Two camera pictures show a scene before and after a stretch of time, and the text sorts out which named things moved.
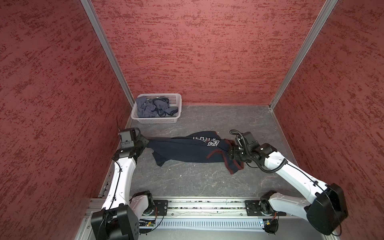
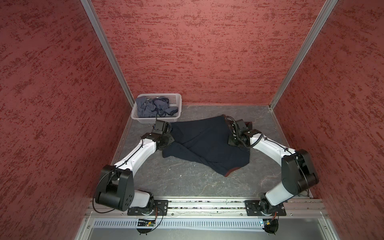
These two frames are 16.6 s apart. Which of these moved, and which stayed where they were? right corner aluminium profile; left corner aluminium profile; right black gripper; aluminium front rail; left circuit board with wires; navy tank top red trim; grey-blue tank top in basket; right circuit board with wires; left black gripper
Moved: navy tank top red trim; left black gripper; right black gripper
Stayed: left corner aluminium profile; aluminium front rail; right corner aluminium profile; left circuit board with wires; grey-blue tank top in basket; right circuit board with wires
